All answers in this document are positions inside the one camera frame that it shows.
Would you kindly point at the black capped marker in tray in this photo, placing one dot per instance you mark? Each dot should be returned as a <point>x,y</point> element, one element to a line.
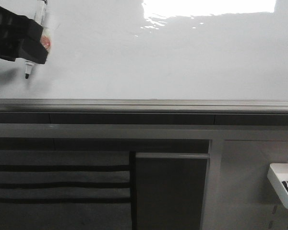
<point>285,184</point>

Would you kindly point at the dark cabinet panel with rail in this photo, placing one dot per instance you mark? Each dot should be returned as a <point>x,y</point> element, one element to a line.
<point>170,190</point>

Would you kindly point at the white pegboard panel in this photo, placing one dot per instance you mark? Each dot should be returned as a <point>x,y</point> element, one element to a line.
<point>239,195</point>

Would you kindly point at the white plastic marker tray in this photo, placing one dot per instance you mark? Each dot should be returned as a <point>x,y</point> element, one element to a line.
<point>277,173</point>

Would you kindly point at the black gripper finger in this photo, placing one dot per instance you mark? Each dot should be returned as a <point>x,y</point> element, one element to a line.
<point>31,50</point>
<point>16,28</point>

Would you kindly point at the black whiteboard marker with tape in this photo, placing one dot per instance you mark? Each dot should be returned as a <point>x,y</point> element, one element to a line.
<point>45,39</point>

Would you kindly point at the grey cloth with black stripes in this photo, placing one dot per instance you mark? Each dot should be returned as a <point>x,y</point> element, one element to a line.
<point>65,190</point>

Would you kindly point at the white whiteboard with aluminium frame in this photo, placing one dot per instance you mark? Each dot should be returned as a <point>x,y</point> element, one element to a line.
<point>157,55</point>

